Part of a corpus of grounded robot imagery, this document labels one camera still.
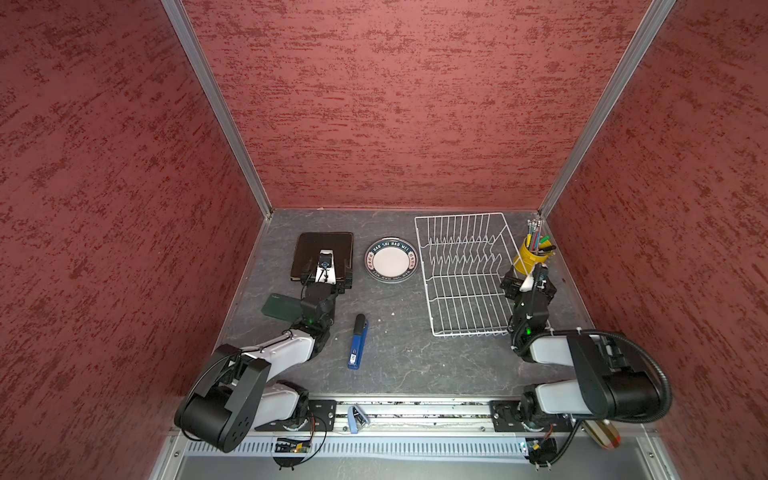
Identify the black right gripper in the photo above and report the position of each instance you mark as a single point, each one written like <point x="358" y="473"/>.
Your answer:
<point x="513" y="283"/>

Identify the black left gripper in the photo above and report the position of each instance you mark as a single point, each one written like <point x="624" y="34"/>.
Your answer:
<point x="342" y="283"/>

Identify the dark square plate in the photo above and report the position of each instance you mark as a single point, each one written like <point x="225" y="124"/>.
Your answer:
<point x="309" y="247"/>

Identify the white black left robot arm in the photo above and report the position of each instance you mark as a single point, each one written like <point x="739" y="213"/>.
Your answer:
<point x="237" y="390"/>

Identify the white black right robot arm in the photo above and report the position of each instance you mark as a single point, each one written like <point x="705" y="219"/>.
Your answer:
<point x="615" y="378"/>

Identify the green sponge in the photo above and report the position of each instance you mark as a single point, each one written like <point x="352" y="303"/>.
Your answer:
<point x="282" y="307"/>

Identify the blue black stapler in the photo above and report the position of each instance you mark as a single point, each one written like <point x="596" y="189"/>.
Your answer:
<point x="358" y="342"/>

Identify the yellow pen cup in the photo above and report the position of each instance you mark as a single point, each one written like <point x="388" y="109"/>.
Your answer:
<point x="528" y="258"/>

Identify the pens in cup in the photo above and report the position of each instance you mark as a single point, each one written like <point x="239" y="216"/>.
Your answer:
<point x="537" y="241"/>

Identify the blue white clip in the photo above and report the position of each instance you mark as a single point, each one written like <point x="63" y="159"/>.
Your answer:
<point x="357" y="419"/>

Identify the plaid patterned roll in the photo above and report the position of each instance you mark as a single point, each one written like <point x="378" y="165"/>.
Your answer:
<point x="603" y="432"/>

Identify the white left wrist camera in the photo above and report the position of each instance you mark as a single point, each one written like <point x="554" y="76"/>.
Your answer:
<point x="325" y="270"/>

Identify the white wire dish rack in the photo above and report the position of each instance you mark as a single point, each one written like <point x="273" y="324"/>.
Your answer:
<point x="464" y="259"/>

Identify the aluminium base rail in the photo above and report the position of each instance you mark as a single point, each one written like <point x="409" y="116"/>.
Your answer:
<point x="403" y="428"/>

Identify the aluminium left corner post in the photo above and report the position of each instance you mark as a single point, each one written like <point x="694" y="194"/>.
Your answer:
<point x="184" y="31"/>

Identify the aluminium corner post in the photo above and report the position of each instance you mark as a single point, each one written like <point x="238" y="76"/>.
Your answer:
<point x="184" y="31"/>
<point x="645" y="33"/>

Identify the aluminium right corner post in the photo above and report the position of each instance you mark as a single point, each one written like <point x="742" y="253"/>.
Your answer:
<point x="645" y="33"/>

